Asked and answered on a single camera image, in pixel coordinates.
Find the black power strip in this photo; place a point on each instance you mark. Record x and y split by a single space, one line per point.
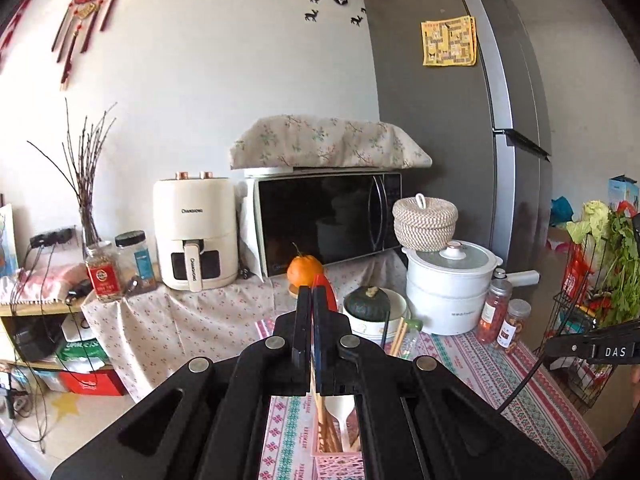
50 236

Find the jar of red goji berries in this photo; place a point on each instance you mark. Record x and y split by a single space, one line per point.
492 315

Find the white electric pot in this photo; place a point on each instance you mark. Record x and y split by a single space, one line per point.
445 305

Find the jar of dried fruit slices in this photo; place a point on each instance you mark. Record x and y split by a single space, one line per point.
512 330

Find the dark green pumpkin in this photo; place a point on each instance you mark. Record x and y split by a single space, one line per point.
367 305

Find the cream air fryer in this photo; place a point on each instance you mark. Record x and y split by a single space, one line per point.
195 220

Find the green leafy vegetables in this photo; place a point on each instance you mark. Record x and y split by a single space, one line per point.
620 270

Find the pink towel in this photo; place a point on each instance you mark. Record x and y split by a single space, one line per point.
45 280

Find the black microwave oven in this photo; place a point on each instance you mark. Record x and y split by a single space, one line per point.
320 220

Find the black lid blue label jar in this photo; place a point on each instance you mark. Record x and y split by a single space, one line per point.
140 265

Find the teal plastic bag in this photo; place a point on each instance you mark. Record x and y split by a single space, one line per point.
561 210

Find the patterned striped tablecloth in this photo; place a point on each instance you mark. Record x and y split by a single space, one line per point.
475 385

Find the yellow printed paper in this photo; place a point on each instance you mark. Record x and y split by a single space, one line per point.
448 41

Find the brown wooden chopstick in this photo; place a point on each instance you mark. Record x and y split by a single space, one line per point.
354 432

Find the red plastic spoon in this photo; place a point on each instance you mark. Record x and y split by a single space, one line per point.
329 295

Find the orange with stem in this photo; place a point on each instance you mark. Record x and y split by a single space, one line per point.
302 270

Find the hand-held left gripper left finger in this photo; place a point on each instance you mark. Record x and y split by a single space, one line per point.
301 340

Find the floral microwave cover cloth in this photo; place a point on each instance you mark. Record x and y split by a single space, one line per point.
325 140

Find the glass vase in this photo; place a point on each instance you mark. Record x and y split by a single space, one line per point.
91 235

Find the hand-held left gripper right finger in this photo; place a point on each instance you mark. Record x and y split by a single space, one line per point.
322 340

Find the floral cabinet cloth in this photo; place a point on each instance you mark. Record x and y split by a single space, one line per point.
200 330

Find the printed clear chopstick sleeve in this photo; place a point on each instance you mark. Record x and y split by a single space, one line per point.
411 347

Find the red label spice jar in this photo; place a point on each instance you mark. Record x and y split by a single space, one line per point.
102 275

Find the white floral ceramic dish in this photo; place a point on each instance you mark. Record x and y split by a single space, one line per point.
367 331

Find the dry branches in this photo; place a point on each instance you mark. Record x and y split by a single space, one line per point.
85 170

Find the white plastic spoon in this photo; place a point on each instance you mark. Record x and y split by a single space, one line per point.
344 407

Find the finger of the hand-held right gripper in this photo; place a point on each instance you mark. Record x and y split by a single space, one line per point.
565 347

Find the pink perforated utensil holder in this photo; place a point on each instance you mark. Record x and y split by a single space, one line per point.
335 467

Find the grey refrigerator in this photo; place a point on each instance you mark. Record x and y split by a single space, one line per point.
440 135

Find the red box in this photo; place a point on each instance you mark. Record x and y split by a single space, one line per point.
92 382

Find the green ceramic spoon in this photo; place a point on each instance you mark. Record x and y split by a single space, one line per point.
414 325

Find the woven lidded basket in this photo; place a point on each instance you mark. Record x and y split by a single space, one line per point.
425 225

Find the red snack packets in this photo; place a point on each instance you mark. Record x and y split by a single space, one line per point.
575 270

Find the plain black chopstick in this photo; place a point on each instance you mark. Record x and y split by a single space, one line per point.
385 325

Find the blue cardboard box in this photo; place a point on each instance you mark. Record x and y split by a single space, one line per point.
622 190

